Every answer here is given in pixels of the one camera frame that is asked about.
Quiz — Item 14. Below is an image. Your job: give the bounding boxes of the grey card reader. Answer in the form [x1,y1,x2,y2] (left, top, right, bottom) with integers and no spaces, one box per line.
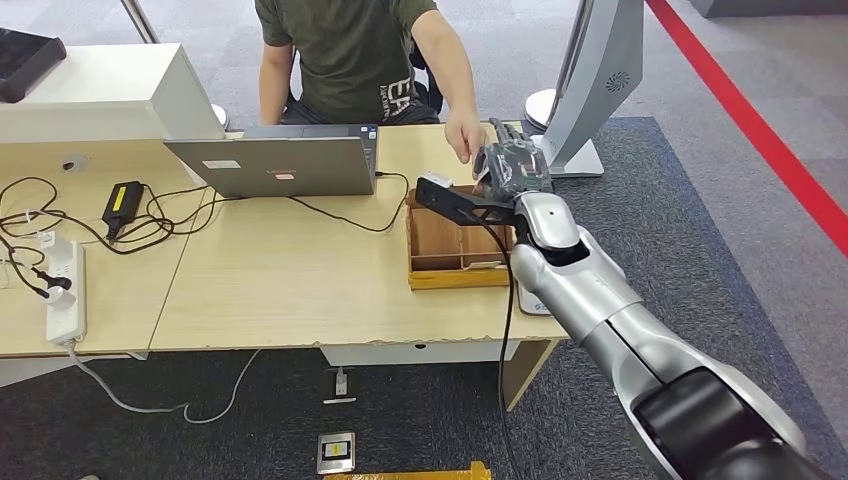
[516,281,554,318]

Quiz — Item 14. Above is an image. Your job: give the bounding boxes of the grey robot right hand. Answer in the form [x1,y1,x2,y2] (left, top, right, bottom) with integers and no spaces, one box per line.
[471,117,554,203]

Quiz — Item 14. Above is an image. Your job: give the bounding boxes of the dark grey carpet mat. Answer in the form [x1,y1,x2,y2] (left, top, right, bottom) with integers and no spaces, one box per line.
[0,117,848,480]

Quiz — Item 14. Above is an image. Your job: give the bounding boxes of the black laptop charger cable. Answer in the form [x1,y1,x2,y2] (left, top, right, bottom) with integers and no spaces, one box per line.
[111,170,411,257]

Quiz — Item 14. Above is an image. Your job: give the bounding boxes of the white power strip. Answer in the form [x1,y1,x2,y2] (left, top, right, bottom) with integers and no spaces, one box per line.
[44,239,88,346]

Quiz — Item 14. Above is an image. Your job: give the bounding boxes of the white desk drawer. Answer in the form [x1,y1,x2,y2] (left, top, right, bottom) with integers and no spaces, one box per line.
[321,339,521,369]

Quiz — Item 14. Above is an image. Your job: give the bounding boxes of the metal pole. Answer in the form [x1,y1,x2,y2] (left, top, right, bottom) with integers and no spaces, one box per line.
[120,0,162,46]

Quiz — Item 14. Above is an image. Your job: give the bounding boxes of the silver kiosk stand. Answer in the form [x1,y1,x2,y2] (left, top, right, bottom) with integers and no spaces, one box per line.
[529,0,645,180]

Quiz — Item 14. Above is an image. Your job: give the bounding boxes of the grey laptop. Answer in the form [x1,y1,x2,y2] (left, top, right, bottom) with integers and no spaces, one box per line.
[165,124,380,199]

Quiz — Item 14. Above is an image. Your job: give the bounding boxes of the wooden desk leg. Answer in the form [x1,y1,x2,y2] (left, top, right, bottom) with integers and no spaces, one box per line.
[498,339,561,412]

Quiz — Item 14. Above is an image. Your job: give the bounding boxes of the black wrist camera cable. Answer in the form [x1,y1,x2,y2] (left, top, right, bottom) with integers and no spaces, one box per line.
[473,211,525,480]

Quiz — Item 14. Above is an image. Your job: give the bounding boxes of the floor cable outlet with plug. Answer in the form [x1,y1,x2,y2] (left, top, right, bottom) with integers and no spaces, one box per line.
[322,367,358,406]

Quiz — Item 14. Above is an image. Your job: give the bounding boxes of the silver floor socket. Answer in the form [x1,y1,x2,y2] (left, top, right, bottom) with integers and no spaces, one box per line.
[316,432,357,476]

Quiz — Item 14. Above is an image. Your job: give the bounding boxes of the yellow board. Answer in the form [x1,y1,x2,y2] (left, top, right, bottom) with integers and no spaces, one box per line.
[324,461,493,480]

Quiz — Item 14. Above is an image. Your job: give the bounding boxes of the white round kiosk base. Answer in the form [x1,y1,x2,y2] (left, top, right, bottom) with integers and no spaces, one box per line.
[523,89,558,132]

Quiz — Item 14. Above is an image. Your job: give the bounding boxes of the person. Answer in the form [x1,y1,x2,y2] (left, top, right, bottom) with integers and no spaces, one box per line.
[254,0,488,166]

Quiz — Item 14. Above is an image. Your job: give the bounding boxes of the black mains cable with plug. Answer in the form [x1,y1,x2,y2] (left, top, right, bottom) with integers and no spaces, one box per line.
[0,176,179,301]

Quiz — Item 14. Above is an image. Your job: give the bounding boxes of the person's left hand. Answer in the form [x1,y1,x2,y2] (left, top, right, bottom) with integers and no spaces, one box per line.
[443,109,488,166]

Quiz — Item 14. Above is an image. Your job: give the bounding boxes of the white cabinet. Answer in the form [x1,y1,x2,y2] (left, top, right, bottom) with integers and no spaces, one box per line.
[0,43,228,146]

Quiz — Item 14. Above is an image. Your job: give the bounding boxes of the red floor tape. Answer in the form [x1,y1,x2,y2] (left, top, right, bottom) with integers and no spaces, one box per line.
[645,0,848,260]

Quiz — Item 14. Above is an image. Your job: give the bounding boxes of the black power adapter yellow label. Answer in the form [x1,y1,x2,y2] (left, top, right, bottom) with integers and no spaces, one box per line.
[101,181,146,241]

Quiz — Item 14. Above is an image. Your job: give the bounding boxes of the white power strip cable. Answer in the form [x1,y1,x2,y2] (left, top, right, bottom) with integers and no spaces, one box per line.
[66,341,263,426]

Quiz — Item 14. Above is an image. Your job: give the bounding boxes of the wooden compartment box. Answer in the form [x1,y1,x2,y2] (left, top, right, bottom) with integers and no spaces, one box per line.
[405,185,517,291]

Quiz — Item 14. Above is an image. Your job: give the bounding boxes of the white desk support panel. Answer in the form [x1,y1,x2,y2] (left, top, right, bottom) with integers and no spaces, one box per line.
[0,354,148,392]

